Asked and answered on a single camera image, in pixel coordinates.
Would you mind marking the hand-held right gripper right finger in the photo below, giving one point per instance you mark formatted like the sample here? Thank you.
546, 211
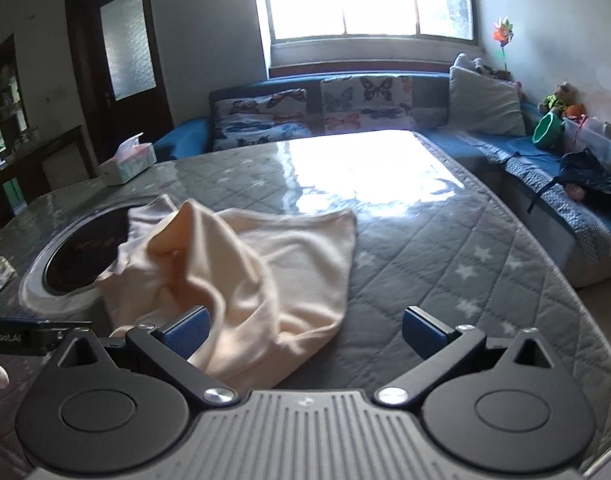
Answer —
424, 332

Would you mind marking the white pillow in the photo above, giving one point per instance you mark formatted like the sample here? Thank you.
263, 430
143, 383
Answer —
463, 62

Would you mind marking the black white plush toy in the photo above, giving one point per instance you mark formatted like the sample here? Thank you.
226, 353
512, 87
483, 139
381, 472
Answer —
493, 71

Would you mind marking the dark wooden sideboard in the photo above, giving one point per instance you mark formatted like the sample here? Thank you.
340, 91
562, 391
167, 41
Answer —
15, 170

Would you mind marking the orange plush toy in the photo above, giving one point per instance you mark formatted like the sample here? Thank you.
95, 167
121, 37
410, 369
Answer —
575, 111

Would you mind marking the round black induction cooktop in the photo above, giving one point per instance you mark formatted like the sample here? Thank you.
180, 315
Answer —
70, 255

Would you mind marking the dark wooden glass door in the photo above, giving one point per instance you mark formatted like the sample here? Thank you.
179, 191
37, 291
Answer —
130, 110

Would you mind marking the glass display cabinet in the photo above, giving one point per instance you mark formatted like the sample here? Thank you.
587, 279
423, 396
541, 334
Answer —
5, 100

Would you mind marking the green plastic bowl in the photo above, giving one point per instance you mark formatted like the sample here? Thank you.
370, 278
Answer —
548, 132

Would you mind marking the white tissue box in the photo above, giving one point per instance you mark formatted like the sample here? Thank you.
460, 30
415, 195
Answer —
128, 165

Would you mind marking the grey square pillow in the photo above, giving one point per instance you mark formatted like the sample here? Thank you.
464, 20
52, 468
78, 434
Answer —
485, 102

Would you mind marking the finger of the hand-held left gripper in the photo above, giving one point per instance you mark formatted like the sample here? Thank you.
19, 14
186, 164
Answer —
70, 326

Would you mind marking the brown plush bear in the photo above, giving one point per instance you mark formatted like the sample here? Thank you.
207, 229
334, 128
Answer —
558, 99

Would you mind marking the pale chair back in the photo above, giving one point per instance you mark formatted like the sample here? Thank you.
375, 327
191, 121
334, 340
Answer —
65, 172

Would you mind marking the cream knit garment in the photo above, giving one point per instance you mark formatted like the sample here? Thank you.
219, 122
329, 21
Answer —
285, 260

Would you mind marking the butterfly print pillow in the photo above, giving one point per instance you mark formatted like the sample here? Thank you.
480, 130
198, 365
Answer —
368, 102
260, 120

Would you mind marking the blue corner sofa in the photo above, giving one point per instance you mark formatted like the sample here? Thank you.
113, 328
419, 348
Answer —
460, 142

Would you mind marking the green carton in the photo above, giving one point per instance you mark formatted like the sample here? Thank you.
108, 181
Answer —
14, 197

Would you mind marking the dark blue clothing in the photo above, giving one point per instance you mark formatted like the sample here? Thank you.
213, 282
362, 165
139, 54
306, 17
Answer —
590, 170

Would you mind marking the colourful pinwheel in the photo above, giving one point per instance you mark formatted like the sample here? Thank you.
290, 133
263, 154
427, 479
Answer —
503, 35

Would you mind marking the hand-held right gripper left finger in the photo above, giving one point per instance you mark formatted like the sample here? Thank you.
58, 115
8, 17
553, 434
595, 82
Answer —
188, 332

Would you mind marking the blue patterned sofa cover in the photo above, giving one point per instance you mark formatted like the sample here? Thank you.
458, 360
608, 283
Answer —
585, 225

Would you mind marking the clear plastic storage box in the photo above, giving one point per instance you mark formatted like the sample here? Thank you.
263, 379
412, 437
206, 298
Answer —
603, 142

